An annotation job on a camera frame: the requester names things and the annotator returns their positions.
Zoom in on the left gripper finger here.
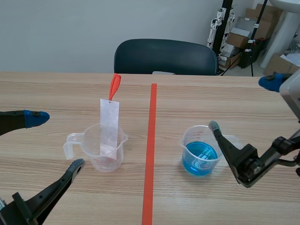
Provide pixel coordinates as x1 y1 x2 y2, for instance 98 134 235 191
0 109 51 137

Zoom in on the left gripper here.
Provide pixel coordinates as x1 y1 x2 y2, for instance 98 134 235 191
0 158 86 225

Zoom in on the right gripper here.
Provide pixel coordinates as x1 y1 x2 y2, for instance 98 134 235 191
209 72 300 188

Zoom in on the empty clear plastic beaker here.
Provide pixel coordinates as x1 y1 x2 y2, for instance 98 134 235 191
63 122 129 173

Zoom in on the brown cardboard box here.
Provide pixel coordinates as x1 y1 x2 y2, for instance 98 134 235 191
263 52 300 76
225 15 249 51
245 4 283 41

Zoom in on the clear beaker with blue liquid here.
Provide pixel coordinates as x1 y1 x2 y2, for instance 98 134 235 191
180 125 240 177

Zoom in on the grey metal plate orange strip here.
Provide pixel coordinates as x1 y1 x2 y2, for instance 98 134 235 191
99 73 122 160

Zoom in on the black tripod stand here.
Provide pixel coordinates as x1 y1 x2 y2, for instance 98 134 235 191
240 0 269 77

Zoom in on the dark blue chair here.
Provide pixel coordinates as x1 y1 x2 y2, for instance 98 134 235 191
113 38 219 76

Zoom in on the black metal rail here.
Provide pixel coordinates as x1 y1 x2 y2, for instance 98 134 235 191
213 0 233 53

